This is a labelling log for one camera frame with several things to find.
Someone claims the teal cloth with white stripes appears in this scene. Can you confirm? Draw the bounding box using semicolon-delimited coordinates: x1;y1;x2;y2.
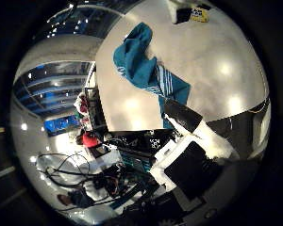
112;22;191;130

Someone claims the black control box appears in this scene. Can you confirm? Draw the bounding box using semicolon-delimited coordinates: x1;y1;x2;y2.
111;129;177;152

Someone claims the white desk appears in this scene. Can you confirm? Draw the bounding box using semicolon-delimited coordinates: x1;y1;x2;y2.
36;147;124;202

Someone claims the seated person in dark clothes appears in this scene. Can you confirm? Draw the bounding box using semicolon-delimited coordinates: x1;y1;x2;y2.
56;187;95;209

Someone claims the red and white bundle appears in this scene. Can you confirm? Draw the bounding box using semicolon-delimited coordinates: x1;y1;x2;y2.
73;93;89;119

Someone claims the blue wall screen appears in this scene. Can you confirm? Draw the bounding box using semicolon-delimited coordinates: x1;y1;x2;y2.
42;114;81;137

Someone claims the black cable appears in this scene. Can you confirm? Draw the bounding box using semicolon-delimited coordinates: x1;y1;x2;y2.
37;152;92;188

